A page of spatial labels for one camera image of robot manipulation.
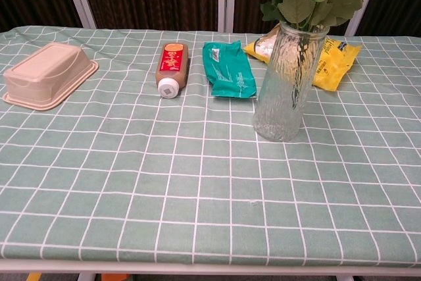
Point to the clear textured glass vase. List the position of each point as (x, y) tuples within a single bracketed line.
[(279, 96)]

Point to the brown drink bottle red label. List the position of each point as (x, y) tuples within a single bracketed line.
[(171, 67)]

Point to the beige plastic food container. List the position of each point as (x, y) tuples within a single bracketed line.
[(46, 73)]

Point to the white table frame edge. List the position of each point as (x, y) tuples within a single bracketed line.
[(197, 269)]

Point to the green snack packet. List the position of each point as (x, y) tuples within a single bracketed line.
[(228, 70)]

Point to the yellow snack bag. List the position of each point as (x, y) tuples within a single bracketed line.
[(335, 64)]

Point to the green checked tablecloth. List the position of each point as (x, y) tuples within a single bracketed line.
[(164, 179)]

